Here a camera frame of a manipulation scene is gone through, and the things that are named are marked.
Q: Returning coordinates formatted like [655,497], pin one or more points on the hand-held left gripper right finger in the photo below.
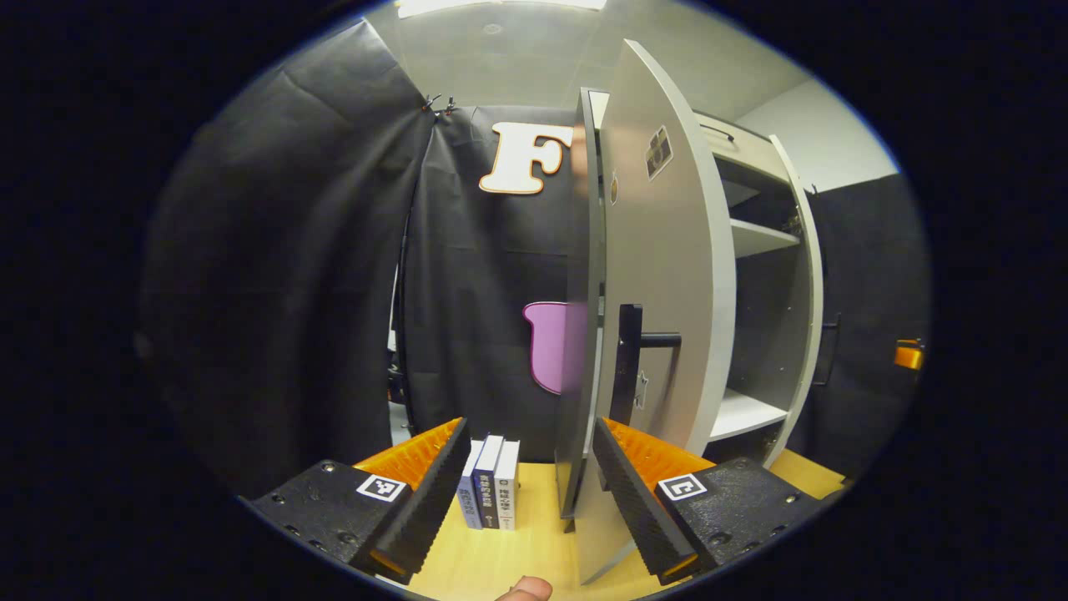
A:
[630,501]

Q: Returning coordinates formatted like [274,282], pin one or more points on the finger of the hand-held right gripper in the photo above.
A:
[908,356]

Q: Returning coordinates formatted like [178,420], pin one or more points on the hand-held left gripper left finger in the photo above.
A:
[425,501]

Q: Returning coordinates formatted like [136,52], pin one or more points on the white cabinet door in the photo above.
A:
[805,292]
[667,267]

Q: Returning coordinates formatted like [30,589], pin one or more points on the white cabinet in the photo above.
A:
[759,334]

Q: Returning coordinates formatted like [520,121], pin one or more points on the white cabinet drawer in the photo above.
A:
[751,154]

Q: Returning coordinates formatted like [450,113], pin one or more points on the light blue book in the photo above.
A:
[470,492]

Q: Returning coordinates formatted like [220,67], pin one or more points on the white book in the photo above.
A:
[506,488]

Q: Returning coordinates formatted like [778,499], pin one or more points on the black backdrop cloth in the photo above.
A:
[292,250]

